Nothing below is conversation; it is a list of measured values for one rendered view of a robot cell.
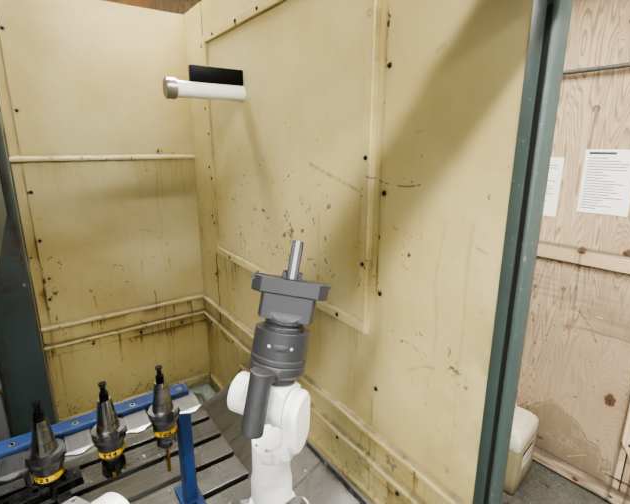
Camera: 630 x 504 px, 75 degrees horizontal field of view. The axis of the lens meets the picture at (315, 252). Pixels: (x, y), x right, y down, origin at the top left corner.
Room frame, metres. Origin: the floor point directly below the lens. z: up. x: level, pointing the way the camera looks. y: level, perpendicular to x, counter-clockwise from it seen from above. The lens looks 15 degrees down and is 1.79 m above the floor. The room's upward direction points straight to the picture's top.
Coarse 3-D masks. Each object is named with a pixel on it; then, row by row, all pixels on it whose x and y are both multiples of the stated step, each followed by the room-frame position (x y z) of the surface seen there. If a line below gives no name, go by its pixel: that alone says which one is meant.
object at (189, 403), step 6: (180, 396) 0.84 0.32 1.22; (186, 396) 0.84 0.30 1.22; (192, 396) 0.84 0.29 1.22; (180, 402) 0.82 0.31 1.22; (186, 402) 0.82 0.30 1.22; (192, 402) 0.82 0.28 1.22; (198, 402) 0.82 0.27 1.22; (180, 408) 0.80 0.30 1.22; (186, 408) 0.80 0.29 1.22; (192, 408) 0.80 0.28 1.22; (198, 408) 0.80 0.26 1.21; (180, 414) 0.78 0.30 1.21
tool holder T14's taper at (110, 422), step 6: (102, 402) 0.71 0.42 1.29; (108, 402) 0.72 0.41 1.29; (102, 408) 0.71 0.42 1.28; (108, 408) 0.71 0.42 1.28; (114, 408) 0.73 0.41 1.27; (102, 414) 0.71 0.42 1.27; (108, 414) 0.71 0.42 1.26; (114, 414) 0.72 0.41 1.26; (96, 420) 0.71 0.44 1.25; (102, 420) 0.70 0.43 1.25; (108, 420) 0.71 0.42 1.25; (114, 420) 0.72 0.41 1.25; (96, 426) 0.71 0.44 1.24; (102, 426) 0.70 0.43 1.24; (108, 426) 0.71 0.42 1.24; (114, 426) 0.71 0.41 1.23; (102, 432) 0.70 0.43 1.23; (108, 432) 0.70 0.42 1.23
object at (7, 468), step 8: (8, 456) 0.65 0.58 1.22; (16, 456) 0.65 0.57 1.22; (24, 456) 0.65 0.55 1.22; (0, 464) 0.63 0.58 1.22; (8, 464) 0.63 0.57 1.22; (16, 464) 0.63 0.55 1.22; (24, 464) 0.63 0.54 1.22; (0, 472) 0.61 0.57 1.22; (8, 472) 0.61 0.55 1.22; (16, 472) 0.61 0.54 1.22; (24, 472) 0.62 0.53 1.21; (0, 480) 0.60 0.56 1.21; (8, 480) 0.60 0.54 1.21
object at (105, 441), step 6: (120, 420) 0.74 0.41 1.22; (120, 426) 0.73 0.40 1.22; (96, 432) 0.71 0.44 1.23; (114, 432) 0.71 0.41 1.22; (120, 432) 0.71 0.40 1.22; (96, 438) 0.69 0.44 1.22; (102, 438) 0.69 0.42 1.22; (108, 438) 0.69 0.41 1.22; (114, 438) 0.71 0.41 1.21; (120, 438) 0.71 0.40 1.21; (96, 444) 0.69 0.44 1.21; (102, 444) 0.69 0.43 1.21; (108, 444) 0.69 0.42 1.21
